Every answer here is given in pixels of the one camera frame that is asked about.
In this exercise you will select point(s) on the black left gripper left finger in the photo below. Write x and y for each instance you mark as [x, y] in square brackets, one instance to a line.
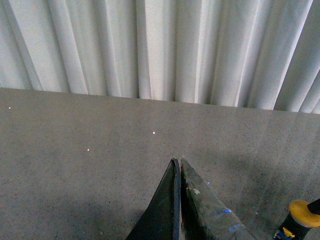
[161, 219]

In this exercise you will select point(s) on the white pleated curtain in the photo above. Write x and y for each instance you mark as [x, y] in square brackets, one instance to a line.
[262, 54]

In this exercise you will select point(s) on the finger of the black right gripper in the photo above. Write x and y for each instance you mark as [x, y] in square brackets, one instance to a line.
[314, 207]

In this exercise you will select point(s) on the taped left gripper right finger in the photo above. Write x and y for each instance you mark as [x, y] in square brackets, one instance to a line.
[204, 216]

